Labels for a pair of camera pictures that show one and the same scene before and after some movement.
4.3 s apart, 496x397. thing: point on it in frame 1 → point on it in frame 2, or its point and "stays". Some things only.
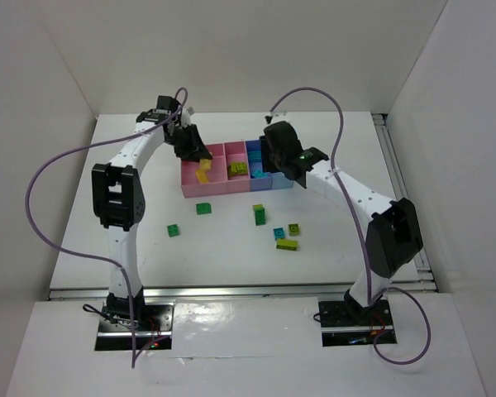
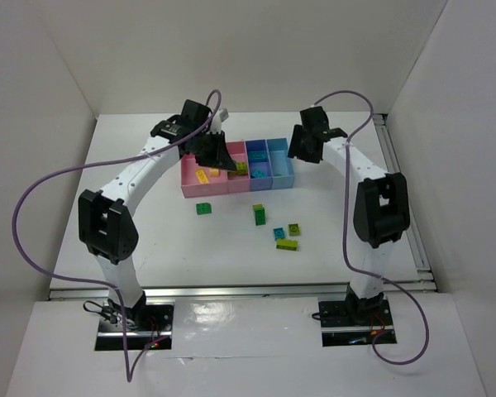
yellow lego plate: [202, 176] stays
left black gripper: [186, 141] → [209, 148]
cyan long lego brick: [255, 156] stays
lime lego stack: [237, 169] stays
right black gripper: [269, 150] → [304, 141]
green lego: [259, 216] stays
